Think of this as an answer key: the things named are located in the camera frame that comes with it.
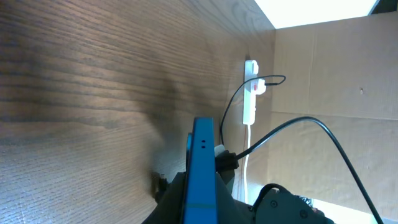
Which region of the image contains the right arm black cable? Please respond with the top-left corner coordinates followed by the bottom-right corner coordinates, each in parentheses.
top-left (233, 116), bottom-right (385, 224)

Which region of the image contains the white power strip cord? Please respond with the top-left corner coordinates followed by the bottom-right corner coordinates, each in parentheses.
top-left (243, 123), bottom-right (252, 205)

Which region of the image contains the black charger cable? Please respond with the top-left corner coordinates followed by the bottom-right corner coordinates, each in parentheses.
top-left (219, 74), bottom-right (287, 146)

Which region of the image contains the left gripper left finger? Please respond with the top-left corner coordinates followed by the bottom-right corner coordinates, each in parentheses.
top-left (142, 172), bottom-right (186, 224)

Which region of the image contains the white power strip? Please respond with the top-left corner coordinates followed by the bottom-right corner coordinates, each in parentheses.
top-left (243, 60), bottom-right (259, 125)

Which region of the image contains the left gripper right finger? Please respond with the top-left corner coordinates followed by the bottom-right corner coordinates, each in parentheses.
top-left (216, 174), bottom-right (249, 224)

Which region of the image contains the white charger plug adapter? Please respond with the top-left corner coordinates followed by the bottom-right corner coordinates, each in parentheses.
top-left (251, 78), bottom-right (267, 95)

